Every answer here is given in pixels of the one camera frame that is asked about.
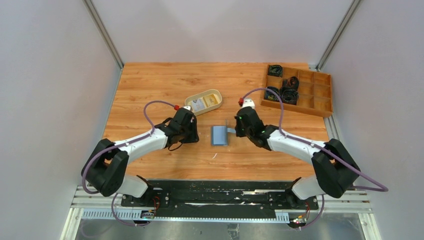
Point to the blue leather card holder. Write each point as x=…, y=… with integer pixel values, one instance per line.
x=219, y=135

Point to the wooden compartment organizer box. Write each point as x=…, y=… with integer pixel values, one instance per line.
x=315, y=91

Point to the cream oval tray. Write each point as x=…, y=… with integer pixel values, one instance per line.
x=201, y=95

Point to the rolled black belt middle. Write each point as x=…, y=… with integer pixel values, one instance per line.
x=291, y=82

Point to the rolled dark belt left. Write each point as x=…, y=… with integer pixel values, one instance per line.
x=271, y=94

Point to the yellow card in tray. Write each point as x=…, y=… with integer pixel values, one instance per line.
x=210, y=100

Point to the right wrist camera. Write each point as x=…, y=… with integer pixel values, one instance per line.
x=246, y=102

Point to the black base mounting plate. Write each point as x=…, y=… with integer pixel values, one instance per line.
x=220, y=199

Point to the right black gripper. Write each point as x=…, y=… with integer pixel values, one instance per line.
x=238, y=132

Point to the white card in tray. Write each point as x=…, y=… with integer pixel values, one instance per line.
x=197, y=105

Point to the aluminium rail frame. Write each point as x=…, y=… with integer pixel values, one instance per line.
x=94, y=217

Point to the rolled black belt top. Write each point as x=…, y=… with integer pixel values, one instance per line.
x=275, y=70

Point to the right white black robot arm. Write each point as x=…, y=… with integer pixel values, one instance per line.
x=334, y=168

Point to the rolled black belt large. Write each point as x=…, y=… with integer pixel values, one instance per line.
x=289, y=96

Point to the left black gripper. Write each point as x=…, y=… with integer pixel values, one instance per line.
x=194, y=137

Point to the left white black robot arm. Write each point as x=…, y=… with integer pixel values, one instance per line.
x=106, y=167

